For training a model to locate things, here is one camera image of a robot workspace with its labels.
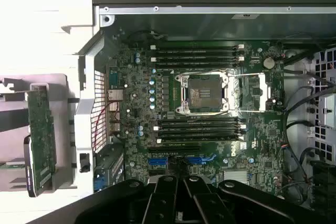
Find metal drive cage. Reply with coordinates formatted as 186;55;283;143
306;47;336;163

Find thin red wire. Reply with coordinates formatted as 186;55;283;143
93;100;118;153

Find grey parts rack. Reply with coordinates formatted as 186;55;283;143
0;73;79;192

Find CPU socket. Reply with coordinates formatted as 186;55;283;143
174;73;229;116

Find green motherboard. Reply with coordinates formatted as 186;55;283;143
104;34;288;192

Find blue expansion slot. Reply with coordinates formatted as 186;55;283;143
148;155;217;166

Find metal socket cover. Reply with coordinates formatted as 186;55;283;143
227;72;273;112

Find silver chipset heatsink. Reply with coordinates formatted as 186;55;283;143
223;170;249;190

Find black fan shroud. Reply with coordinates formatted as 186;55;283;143
311;159;336;210

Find open black PC case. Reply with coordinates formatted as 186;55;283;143
60;0;336;224

